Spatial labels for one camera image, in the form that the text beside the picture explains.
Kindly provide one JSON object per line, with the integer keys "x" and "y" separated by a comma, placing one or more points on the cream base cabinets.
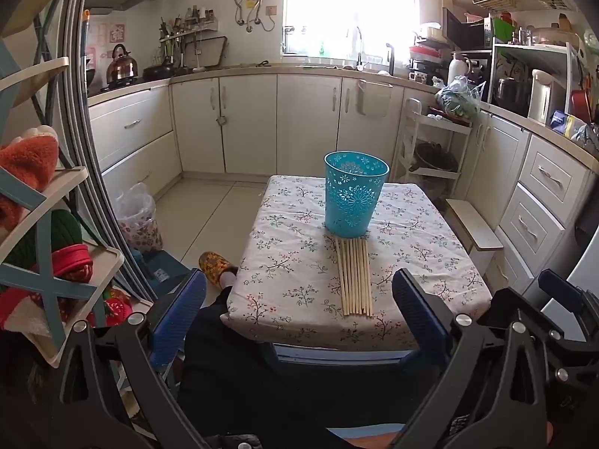
{"x": 281, "y": 121}

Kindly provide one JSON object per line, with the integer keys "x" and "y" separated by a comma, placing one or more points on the bright kitchen window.
{"x": 351, "y": 4}

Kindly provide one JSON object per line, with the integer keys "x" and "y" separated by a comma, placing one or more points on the white water boiler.
{"x": 545, "y": 98}

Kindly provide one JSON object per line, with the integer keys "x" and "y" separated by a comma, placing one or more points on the green knit cloth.
{"x": 61, "y": 229}

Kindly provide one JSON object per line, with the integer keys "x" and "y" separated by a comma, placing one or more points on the dark blue box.
{"x": 161, "y": 269}

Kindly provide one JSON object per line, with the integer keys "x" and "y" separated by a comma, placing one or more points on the plastic bag of vegetables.
{"x": 456, "y": 98}

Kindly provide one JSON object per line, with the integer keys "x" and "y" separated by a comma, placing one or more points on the floral trash bin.
{"x": 140, "y": 229}

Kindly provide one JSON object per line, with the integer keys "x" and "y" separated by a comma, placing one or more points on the yellow floral slipper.
{"x": 213, "y": 264}

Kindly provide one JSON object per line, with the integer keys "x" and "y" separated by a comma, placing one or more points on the dish rack with bowls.
{"x": 423, "y": 56}

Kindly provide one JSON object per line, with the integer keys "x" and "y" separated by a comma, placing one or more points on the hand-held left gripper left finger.
{"x": 180, "y": 318}

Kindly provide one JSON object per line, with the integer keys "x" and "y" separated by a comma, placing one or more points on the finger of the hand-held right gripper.
{"x": 512, "y": 304}
{"x": 554, "y": 285}

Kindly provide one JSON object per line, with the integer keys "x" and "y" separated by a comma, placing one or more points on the small wooden bench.
{"x": 472, "y": 224}

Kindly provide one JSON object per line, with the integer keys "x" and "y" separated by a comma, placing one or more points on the green container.
{"x": 503, "y": 28}

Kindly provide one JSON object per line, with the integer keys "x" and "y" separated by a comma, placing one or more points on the black microwave oven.
{"x": 461, "y": 30}

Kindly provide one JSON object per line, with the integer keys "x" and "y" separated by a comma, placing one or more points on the black stove pan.
{"x": 159, "y": 72}

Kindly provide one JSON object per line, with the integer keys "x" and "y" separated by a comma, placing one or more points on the white blue storage rack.
{"x": 42, "y": 262}

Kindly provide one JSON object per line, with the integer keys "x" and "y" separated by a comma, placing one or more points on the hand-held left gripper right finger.
{"x": 421, "y": 318}

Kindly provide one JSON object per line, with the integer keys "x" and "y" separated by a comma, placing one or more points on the metal kettle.
{"x": 122, "y": 68}

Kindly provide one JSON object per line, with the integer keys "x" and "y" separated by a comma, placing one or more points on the white counter shelf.
{"x": 533, "y": 49}

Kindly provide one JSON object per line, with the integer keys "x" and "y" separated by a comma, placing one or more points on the blue packet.
{"x": 564, "y": 124}

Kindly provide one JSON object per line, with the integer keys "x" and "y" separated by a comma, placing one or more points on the orange plush toy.
{"x": 28, "y": 159}

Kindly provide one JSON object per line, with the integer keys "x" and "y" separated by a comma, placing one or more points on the white hanging bin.
{"x": 374, "y": 100}

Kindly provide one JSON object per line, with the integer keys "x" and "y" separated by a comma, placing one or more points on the white trolley rack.
{"x": 412, "y": 121}

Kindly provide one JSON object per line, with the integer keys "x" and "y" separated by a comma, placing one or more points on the white thermos jug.
{"x": 457, "y": 72}

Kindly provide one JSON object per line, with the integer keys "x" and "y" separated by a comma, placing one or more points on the black slim faucet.
{"x": 390, "y": 58}

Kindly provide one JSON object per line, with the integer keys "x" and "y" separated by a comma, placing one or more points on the leaning cutting board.
{"x": 208, "y": 51}

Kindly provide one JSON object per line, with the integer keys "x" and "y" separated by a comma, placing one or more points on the cream panelled drawer unit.
{"x": 533, "y": 187}

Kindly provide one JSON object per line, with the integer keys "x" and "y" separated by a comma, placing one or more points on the floral tablecloth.
{"x": 290, "y": 252}

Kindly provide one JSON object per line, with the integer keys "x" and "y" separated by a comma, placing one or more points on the red pan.
{"x": 585, "y": 103}

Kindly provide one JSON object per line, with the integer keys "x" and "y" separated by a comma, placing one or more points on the black wok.
{"x": 435, "y": 156}

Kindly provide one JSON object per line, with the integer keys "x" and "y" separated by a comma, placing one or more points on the white appliance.
{"x": 578, "y": 269}

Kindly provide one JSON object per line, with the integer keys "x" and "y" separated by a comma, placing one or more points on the teal plastic basket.
{"x": 355, "y": 196}

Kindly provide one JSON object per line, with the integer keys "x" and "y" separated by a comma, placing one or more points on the black rice cooker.
{"x": 510, "y": 93}

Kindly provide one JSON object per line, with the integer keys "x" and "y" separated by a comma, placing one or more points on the wall spice rack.
{"x": 187, "y": 28}

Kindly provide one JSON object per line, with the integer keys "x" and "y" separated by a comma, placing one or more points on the chrome sink faucet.
{"x": 360, "y": 39}

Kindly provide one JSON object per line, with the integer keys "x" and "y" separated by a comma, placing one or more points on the grey sliding door frame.
{"x": 82, "y": 126}

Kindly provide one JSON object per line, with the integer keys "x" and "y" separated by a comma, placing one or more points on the row of wooden chopsticks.
{"x": 354, "y": 280}

